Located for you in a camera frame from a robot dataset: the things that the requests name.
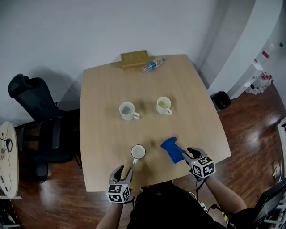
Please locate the red and white bags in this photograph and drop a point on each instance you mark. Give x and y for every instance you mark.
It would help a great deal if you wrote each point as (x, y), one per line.
(262, 81)

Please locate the white power strip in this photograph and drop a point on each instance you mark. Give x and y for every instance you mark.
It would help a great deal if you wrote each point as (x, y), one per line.
(203, 206)

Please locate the person's left forearm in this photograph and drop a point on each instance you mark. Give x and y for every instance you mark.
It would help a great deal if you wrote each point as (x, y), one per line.
(109, 217)

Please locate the red label plastic bottle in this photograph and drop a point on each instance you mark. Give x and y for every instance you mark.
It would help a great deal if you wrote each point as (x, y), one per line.
(267, 53)

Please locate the clear plastic water bottle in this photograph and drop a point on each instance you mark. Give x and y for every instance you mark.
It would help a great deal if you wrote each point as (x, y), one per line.
(153, 64)

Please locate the wooden box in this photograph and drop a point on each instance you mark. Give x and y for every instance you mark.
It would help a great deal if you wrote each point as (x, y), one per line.
(134, 58)

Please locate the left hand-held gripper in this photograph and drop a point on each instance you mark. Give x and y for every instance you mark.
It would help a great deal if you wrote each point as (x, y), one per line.
(118, 192)

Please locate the black monitor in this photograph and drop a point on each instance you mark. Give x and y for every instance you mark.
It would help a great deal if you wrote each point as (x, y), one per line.
(268, 203)

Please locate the blue cloth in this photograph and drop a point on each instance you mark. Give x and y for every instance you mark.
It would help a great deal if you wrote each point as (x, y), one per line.
(173, 149)

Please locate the black office chair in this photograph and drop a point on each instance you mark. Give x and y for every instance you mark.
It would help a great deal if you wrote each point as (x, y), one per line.
(49, 138)

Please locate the person's black clothing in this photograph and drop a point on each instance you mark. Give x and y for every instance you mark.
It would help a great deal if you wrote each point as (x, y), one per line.
(169, 208)

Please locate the white mug with dark rim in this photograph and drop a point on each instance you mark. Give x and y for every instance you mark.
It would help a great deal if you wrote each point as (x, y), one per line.
(138, 152)

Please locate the cream mug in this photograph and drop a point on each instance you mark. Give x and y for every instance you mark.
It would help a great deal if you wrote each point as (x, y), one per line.
(163, 106)

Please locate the person's right forearm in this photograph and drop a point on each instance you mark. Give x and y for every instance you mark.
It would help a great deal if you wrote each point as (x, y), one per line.
(225, 196)

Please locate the black waste bin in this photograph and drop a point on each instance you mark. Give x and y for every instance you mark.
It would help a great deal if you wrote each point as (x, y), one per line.
(222, 100)

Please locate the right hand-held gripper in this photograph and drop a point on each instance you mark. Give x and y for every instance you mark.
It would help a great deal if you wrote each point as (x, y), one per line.
(203, 167)

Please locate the round white side table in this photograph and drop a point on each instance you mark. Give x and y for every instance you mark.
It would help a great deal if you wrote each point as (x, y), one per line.
(10, 165)

